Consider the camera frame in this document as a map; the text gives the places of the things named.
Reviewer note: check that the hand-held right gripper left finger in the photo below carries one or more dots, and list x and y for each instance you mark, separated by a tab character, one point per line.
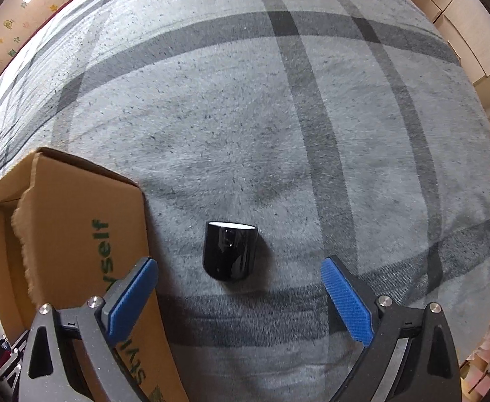
130	301

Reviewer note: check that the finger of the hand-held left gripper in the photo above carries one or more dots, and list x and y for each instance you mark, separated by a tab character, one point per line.
2	360

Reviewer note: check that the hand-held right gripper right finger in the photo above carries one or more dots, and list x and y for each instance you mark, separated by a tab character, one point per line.
347	301

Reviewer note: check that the grey plaid blanket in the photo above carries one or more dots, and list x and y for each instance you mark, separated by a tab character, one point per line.
270	113

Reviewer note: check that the black cylindrical device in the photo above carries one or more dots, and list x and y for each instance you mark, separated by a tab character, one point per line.
230	251

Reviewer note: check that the cardboard box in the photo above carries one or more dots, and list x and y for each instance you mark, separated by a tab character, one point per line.
69	226

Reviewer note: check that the beige wardrobe cabinet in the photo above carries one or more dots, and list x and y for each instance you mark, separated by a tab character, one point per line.
466	21

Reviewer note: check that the cluttered wooden rack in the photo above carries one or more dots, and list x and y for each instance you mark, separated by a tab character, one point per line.
487	360

